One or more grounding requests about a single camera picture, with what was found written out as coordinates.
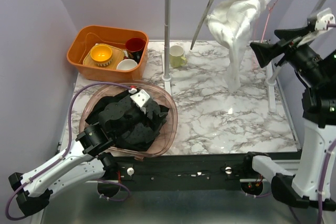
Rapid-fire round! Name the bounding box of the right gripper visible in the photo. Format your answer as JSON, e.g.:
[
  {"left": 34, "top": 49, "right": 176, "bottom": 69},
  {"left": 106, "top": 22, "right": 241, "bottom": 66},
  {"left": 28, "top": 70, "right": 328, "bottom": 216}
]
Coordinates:
[{"left": 250, "top": 25, "right": 328, "bottom": 85}]

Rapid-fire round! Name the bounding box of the white skirt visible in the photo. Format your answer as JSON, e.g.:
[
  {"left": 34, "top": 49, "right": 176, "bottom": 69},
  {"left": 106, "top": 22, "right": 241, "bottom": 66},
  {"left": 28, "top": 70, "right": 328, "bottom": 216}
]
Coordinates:
[{"left": 205, "top": 0, "right": 271, "bottom": 92}]

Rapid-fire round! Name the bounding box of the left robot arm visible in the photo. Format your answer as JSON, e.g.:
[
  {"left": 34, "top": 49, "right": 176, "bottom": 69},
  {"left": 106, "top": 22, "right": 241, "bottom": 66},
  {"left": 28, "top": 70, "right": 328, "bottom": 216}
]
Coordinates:
[{"left": 8, "top": 122, "right": 125, "bottom": 218}]

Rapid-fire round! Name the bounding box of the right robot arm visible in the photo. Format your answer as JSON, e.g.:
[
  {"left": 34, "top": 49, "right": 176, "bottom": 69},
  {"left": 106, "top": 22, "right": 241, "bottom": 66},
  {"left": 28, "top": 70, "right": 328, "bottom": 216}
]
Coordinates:
[{"left": 241, "top": 26, "right": 335, "bottom": 211}]

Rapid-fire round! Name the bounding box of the grey hanger left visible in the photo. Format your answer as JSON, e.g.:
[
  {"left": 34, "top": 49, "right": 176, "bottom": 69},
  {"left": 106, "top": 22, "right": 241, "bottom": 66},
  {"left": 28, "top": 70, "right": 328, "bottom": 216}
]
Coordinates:
[{"left": 190, "top": 0, "right": 214, "bottom": 50}]

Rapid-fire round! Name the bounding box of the black dotted garment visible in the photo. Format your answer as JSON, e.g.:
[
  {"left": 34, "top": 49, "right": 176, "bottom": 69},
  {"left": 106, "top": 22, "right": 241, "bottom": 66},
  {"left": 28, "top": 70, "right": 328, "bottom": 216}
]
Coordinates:
[{"left": 84, "top": 90, "right": 169, "bottom": 152}]

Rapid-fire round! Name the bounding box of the clear pink plastic basin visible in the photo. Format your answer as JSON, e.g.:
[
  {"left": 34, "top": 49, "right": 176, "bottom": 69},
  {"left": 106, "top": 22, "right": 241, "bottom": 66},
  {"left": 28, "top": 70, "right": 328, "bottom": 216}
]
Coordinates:
[{"left": 79, "top": 81, "right": 178, "bottom": 160}]

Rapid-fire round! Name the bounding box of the white bowl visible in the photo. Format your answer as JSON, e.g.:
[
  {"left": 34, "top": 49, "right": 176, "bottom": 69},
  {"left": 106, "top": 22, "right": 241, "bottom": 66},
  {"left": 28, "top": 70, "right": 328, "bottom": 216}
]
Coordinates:
[{"left": 116, "top": 59, "right": 138, "bottom": 71}]

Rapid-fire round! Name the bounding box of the yellow woven plate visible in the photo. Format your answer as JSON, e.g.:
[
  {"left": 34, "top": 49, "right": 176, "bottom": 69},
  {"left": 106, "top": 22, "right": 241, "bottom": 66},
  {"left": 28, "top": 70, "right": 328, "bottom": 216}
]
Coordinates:
[{"left": 82, "top": 44, "right": 125, "bottom": 70}]

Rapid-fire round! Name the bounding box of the orange plastic bin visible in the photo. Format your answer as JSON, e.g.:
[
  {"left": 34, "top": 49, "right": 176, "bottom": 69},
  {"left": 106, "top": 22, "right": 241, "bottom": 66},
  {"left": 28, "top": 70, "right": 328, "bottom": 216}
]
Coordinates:
[{"left": 67, "top": 25, "right": 149, "bottom": 82}]

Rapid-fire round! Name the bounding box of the yellow bowl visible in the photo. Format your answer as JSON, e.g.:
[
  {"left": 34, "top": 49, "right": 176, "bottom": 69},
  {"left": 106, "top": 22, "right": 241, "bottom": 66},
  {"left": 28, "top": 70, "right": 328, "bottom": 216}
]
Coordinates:
[{"left": 90, "top": 44, "right": 112, "bottom": 67}]

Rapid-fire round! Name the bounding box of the red and black mug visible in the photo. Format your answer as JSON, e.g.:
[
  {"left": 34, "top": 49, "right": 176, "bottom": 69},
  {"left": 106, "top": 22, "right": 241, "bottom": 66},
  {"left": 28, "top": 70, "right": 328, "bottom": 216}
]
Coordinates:
[{"left": 125, "top": 38, "right": 145, "bottom": 63}]

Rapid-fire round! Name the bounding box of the yellow-green mug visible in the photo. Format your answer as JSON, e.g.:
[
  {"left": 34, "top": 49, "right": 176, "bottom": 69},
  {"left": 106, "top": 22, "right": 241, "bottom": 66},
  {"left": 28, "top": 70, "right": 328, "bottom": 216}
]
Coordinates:
[{"left": 170, "top": 45, "right": 187, "bottom": 68}]

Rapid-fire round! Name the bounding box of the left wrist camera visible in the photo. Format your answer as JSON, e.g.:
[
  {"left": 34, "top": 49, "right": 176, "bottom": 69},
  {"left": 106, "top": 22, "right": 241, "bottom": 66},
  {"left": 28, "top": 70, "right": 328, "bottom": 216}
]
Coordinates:
[{"left": 129, "top": 86, "right": 152, "bottom": 113}]

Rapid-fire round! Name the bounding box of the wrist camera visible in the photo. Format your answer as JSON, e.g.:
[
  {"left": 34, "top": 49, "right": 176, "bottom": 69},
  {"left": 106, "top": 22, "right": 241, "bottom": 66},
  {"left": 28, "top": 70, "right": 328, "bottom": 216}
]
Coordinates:
[
  {"left": 298, "top": 7, "right": 335, "bottom": 47},
  {"left": 129, "top": 86, "right": 152, "bottom": 113}
]

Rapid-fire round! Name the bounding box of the pink wire hanger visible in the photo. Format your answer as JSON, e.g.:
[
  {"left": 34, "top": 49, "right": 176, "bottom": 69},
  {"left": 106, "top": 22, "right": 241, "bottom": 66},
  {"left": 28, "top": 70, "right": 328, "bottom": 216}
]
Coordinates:
[{"left": 251, "top": 0, "right": 287, "bottom": 67}]

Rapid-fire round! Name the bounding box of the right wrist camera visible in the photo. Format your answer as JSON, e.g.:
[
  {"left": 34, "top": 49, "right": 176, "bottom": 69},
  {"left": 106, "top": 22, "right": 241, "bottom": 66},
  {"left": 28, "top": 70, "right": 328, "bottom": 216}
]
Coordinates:
[{"left": 298, "top": 7, "right": 335, "bottom": 47}]

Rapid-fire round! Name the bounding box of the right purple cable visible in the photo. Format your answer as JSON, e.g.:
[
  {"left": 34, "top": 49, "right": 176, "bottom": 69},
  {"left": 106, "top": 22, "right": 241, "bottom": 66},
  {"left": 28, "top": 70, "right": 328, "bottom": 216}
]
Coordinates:
[{"left": 288, "top": 23, "right": 336, "bottom": 224}]

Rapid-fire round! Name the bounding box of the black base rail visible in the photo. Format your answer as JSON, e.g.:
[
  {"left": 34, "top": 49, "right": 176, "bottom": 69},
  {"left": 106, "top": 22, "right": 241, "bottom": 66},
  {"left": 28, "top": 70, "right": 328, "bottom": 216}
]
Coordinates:
[{"left": 97, "top": 154, "right": 265, "bottom": 195}]

